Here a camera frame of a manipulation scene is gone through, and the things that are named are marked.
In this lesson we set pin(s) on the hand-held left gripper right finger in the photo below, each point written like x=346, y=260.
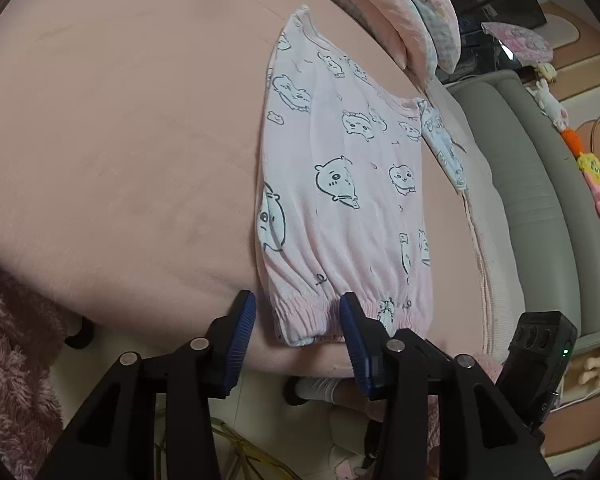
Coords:
x=355, y=345

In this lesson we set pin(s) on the pink fluffy clothing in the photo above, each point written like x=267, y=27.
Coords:
x=15, y=360

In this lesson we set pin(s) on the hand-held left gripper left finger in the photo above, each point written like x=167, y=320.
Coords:
x=240, y=345

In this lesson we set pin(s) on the grey padded headboard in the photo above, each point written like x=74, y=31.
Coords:
x=540, y=185

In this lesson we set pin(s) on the pink printed pajama pants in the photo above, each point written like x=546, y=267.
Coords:
x=340, y=210

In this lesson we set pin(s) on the small beige plush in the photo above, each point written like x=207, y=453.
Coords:
x=546, y=71

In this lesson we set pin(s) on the folded light blue printed garment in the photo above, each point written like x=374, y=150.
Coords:
x=445, y=145

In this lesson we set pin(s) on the beige plush doll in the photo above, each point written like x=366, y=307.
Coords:
x=597, y=365

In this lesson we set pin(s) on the bed with pink sheet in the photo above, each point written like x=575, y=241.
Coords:
x=130, y=135

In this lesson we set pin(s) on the folded pink duvet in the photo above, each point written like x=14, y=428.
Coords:
x=410, y=10

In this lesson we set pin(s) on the yellow rod frame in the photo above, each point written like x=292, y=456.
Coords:
x=245, y=447

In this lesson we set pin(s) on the white rabbit plush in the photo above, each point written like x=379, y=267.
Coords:
x=550, y=105

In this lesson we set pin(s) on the yellow plush toy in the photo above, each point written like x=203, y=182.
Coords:
x=591, y=167

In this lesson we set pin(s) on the black slipper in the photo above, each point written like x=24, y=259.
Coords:
x=77, y=337

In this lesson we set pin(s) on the pink printed hanging cloth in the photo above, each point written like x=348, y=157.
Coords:
x=520, y=40

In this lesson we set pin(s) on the pink printed slipper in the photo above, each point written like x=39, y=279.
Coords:
x=347, y=467

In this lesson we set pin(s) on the orange carrot plush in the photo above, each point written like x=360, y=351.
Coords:
x=573, y=141

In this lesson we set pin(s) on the white sock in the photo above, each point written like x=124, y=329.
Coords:
x=317, y=389

